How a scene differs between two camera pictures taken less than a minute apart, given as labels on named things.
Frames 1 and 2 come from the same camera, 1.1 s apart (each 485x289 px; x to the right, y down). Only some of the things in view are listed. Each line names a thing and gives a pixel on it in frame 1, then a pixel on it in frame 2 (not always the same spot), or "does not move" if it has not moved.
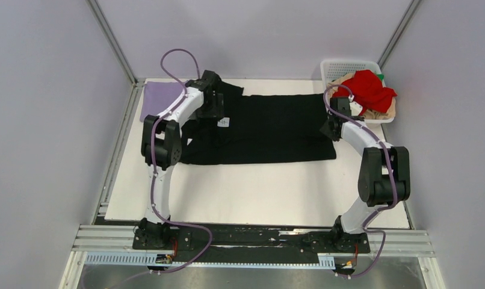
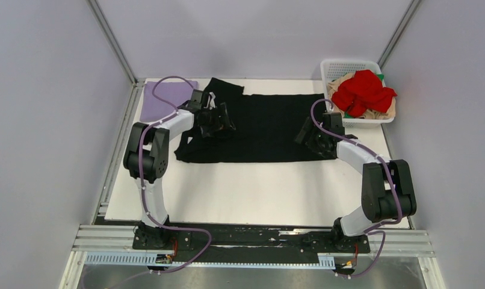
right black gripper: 325,129 → 316,149
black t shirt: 260,128 does not move
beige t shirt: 333,84 does not move
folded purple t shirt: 157,96 does not move
